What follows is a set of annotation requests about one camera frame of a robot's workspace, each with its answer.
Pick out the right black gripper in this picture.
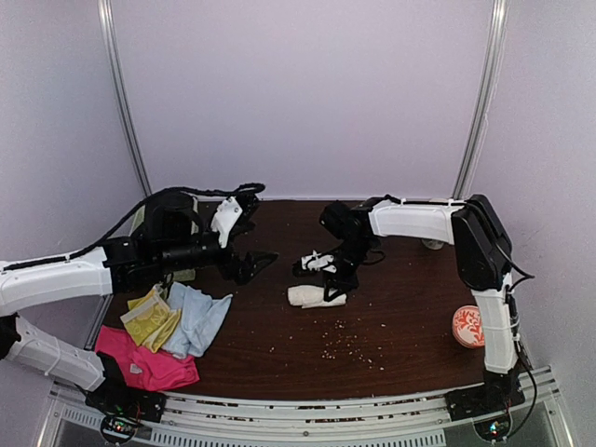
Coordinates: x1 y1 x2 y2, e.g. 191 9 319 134
324 239 373 304

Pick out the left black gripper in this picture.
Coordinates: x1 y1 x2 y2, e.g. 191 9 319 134
159 226 278 285

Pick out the cream white towel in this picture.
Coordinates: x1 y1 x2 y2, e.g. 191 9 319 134
287 285 346 309

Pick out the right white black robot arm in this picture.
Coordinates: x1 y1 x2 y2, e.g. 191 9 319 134
319 195 519 412

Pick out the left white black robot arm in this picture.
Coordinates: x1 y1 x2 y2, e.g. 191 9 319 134
1 185 278 413

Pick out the light blue towel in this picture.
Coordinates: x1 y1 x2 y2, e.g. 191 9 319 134
161 282 233 359

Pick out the cream patterned mug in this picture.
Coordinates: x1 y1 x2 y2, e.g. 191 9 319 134
421 197 455 251

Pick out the yellow patterned towel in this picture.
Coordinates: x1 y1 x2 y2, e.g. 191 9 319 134
120 284 182 353

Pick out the red white patterned bowl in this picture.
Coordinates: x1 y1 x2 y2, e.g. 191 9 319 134
452 305 485 349

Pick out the pink towel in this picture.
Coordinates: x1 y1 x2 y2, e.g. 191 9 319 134
95 326 199 392

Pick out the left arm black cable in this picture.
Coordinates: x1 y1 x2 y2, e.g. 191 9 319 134
0 182 267 271

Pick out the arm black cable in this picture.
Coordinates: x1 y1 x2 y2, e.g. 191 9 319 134
502 251 536 420
0 182 267 271

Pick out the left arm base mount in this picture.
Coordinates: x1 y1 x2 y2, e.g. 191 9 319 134
84 379 167 423

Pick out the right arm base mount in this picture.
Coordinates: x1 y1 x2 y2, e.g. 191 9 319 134
444 384 525 421

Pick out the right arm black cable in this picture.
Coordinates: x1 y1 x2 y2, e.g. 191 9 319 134
502 251 536 420

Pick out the aluminium front rail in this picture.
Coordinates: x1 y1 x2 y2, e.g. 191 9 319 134
34 365 576 447

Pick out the right aluminium frame post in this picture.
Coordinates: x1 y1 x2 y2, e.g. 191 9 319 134
452 0 510 199

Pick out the aluminium frame post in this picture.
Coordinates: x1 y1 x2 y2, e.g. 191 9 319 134
97 0 153 196
452 0 510 199

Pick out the left aluminium frame post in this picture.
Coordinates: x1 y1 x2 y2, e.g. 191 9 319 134
97 0 153 196

